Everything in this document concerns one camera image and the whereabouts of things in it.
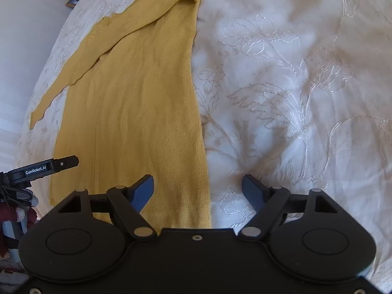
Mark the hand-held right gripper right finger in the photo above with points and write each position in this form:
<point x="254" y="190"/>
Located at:
<point x="251" y="191"/>

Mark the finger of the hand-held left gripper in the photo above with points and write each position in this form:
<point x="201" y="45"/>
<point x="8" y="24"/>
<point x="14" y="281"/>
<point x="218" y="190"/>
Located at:
<point x="69" y="161"/>

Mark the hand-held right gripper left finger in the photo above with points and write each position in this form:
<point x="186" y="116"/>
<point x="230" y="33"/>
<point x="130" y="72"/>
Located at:
<point x="144" y="191"/>

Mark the yellow knit sweater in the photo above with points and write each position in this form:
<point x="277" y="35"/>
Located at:
<point x="134" y="104"/>

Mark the dark red patterned cloth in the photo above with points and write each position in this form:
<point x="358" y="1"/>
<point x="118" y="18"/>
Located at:
<point x="12" y="213"/>

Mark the white embroidered bedspread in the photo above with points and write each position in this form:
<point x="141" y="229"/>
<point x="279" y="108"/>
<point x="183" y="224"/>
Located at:
<point x="275" y="98"/>

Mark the small framed picture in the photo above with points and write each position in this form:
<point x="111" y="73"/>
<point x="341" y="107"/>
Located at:
<point x="73" y="1"/>

